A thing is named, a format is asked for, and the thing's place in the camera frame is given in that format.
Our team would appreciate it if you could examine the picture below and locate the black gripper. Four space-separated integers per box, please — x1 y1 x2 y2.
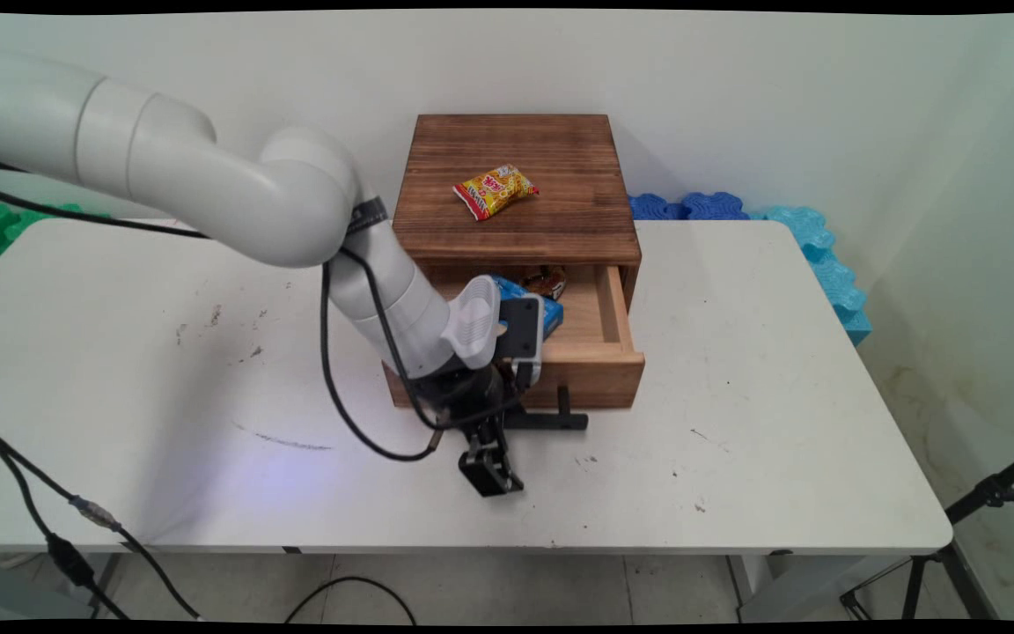
422 363 526 499

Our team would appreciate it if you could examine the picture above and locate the black metal drawer handle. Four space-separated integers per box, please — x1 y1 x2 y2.
503 384 590 433

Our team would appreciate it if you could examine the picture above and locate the brown wooden drawer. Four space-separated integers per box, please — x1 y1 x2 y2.
383 262 647 411

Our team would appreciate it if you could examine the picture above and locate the blue snack packet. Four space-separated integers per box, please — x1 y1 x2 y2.
489 274 565 337

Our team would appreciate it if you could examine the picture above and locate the dark brown snack packet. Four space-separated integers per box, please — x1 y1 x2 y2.
519 265 569 301

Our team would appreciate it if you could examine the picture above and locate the yellow red snack packet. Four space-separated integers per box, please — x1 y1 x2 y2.
452 165 540 222

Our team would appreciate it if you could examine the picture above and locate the brown wooden drawer cabinet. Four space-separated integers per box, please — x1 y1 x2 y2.
388 114 643 311

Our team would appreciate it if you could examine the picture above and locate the dark blue foam puzzle mat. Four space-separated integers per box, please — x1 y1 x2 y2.
628 191 751 222

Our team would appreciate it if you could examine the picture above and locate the white table leg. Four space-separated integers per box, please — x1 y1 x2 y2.
725 553 915 623
84 552 122 617

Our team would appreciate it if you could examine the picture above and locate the light blue foam puzzle mat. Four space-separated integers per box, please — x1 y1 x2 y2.
747 205 874 347

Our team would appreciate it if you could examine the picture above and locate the black tripod stand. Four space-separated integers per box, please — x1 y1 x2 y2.
839 443 1014 622

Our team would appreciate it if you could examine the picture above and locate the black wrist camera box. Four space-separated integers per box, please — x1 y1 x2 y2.
495 294 547 388

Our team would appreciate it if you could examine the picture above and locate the thin black camera cable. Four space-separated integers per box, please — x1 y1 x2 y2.
336 244 531 433

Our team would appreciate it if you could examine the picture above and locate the black looped floor cable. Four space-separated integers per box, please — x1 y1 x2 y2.
284 576 418 626

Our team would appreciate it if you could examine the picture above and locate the black cable with grey plug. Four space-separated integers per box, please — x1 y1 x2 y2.
0 180 448 464

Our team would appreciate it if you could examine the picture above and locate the black cable strap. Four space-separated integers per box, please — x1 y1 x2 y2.
346 196 391 236

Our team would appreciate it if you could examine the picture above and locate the black cable with inline connector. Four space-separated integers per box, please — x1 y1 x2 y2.
0 413 202 622

